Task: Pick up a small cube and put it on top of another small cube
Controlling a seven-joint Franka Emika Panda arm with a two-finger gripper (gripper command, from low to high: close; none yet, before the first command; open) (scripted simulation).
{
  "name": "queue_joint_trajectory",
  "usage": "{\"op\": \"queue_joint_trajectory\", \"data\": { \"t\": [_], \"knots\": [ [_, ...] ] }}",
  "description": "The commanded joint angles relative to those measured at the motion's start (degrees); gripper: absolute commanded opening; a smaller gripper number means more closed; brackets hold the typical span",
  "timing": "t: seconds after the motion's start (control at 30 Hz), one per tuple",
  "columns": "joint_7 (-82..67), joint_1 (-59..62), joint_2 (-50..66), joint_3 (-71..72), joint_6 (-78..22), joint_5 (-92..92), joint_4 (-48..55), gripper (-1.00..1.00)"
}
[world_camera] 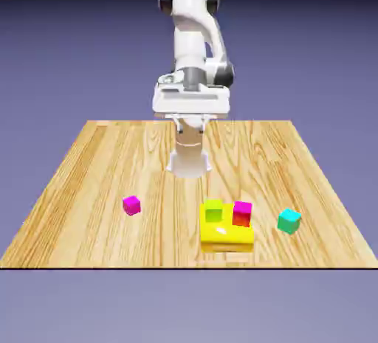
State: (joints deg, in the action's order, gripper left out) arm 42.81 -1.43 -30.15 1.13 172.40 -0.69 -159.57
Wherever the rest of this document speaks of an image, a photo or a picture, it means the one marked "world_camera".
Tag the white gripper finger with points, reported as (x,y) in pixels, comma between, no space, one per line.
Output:
(179,126)
(202,126)

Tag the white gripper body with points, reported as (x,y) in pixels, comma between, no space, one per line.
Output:
(192,104)

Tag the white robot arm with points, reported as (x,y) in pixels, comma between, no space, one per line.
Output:
(189,18)

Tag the small green cube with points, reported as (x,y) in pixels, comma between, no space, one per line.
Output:
(213,210)

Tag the small magenta cube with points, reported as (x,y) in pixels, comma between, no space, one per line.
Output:
(131,205)

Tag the small red cube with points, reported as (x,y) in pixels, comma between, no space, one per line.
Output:
(242,214)

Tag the small cyan cube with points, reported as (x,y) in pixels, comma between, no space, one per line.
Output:
(289,220)

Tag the large yellow box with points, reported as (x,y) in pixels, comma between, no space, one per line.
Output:
(226,235)

